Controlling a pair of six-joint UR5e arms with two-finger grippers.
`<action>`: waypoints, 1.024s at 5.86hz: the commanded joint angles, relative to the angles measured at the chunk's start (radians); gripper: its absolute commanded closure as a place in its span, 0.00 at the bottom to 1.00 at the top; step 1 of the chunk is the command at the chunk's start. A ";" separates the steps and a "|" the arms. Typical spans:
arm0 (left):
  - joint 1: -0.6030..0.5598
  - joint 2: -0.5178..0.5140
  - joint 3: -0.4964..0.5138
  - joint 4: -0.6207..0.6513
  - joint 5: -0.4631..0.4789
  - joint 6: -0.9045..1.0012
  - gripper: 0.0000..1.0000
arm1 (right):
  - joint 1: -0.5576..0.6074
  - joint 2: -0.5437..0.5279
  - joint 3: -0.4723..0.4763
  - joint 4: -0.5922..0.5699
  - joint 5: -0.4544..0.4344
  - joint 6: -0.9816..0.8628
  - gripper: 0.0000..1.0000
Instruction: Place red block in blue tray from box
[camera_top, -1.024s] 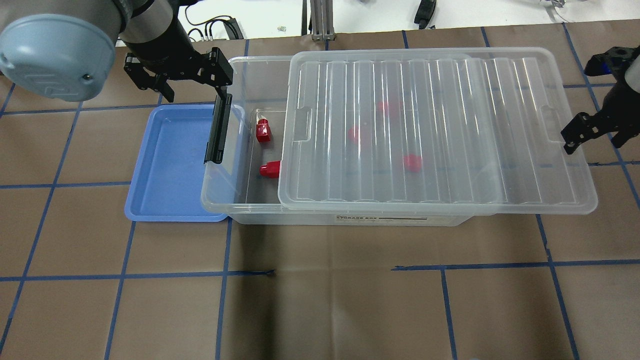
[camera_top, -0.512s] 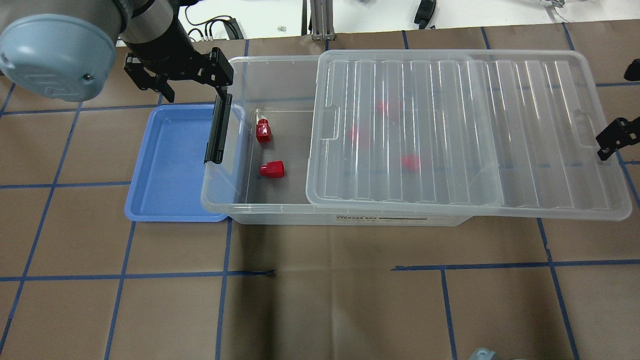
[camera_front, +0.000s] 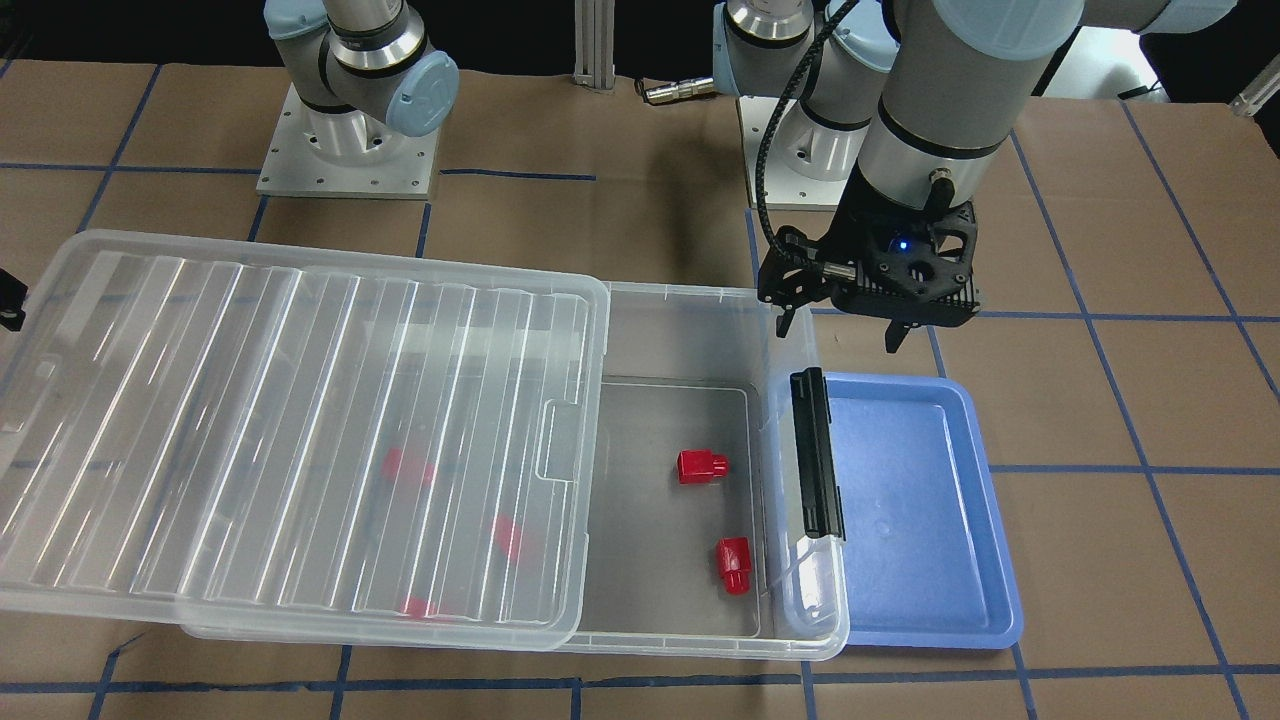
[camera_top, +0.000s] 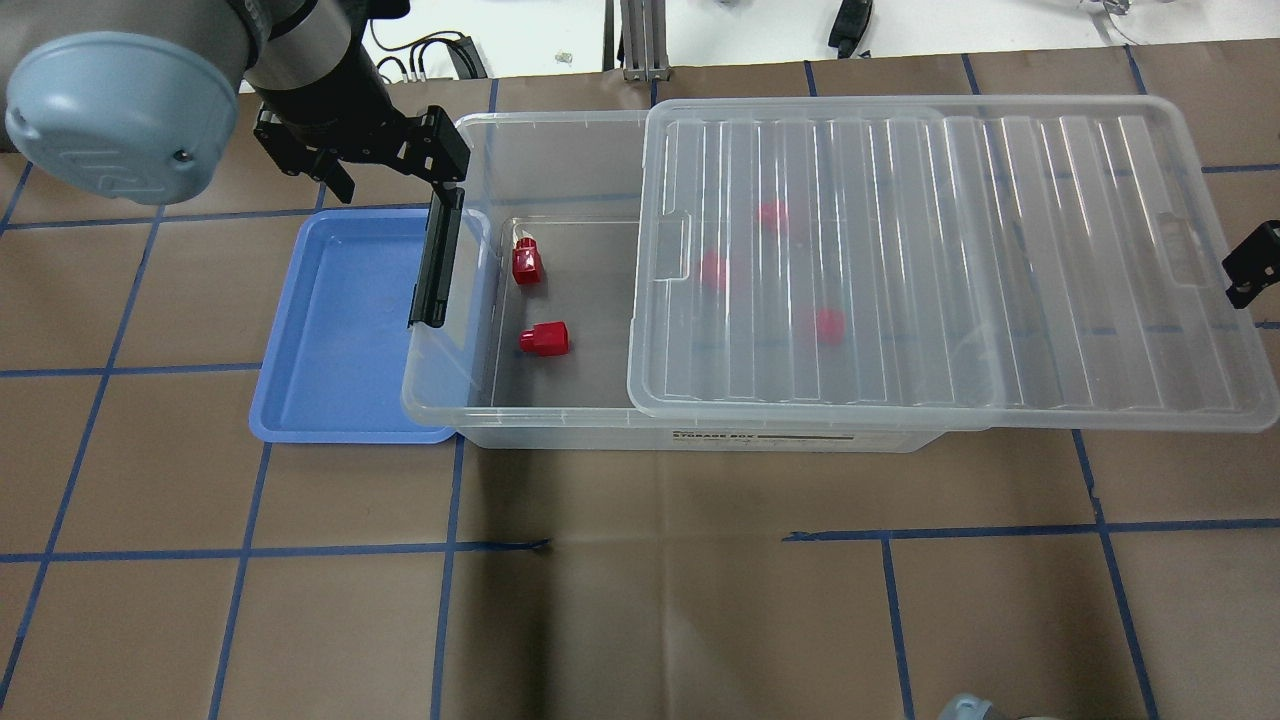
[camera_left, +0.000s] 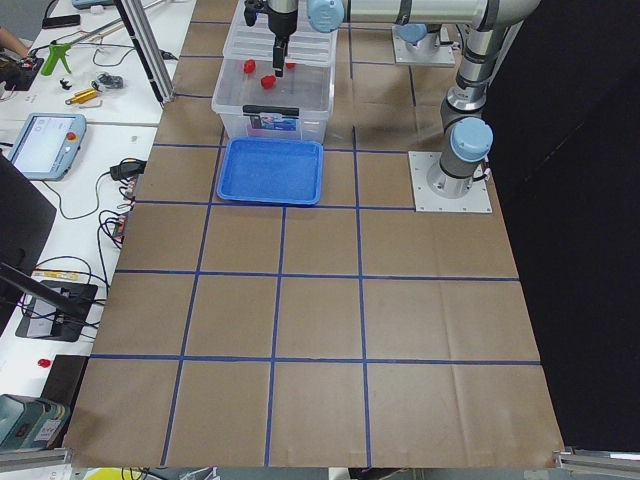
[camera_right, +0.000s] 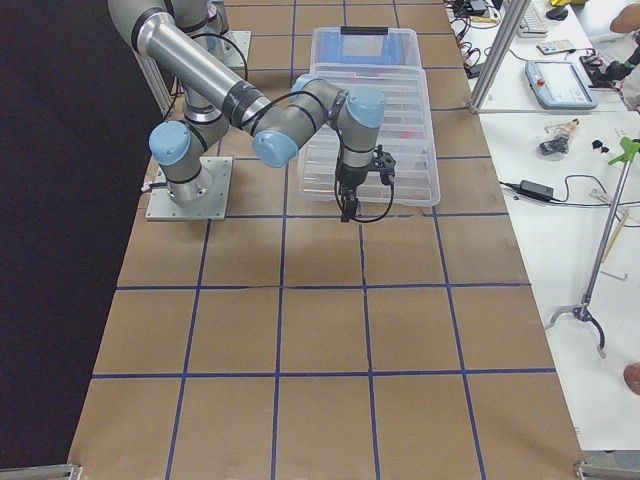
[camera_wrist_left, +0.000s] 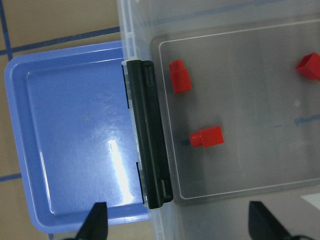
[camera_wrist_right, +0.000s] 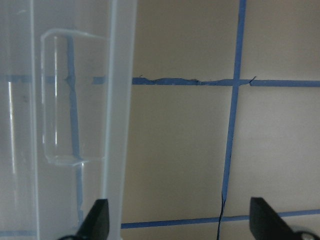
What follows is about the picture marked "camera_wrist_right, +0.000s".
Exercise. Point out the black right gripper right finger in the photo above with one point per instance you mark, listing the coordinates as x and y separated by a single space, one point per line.
266 224

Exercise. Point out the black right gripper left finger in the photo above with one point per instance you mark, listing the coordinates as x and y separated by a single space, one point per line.
96 225

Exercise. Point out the clear plastic storage box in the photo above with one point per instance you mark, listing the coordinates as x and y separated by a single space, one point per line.
65 89

